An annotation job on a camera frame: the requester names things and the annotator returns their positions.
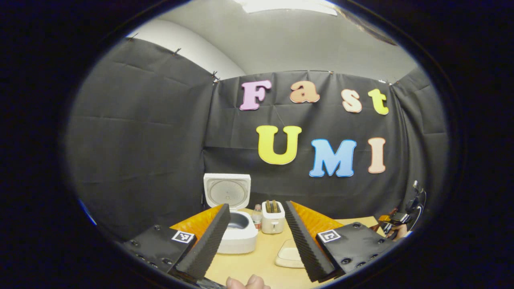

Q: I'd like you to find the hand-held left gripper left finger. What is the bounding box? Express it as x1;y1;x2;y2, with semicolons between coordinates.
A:
122;204;231;281

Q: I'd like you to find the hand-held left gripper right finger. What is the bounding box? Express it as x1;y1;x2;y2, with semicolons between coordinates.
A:
284;201;396;283

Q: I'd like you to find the clear tray of rice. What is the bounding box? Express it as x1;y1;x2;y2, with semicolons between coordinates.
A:
275;239;306;269

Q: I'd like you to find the white rice cooker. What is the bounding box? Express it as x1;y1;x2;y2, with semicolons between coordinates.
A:
203;173;259;254

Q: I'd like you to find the white toaster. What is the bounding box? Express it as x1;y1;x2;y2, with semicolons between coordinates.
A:
261;199;286;234

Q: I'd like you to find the black backdrop cloth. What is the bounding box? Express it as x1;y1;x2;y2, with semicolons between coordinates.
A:
66;38;448;241

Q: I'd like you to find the large ceiling light panel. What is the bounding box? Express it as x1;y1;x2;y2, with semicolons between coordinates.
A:
241;0;338;16

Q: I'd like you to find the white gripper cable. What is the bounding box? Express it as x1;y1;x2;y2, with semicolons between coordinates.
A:
412;181;427;219

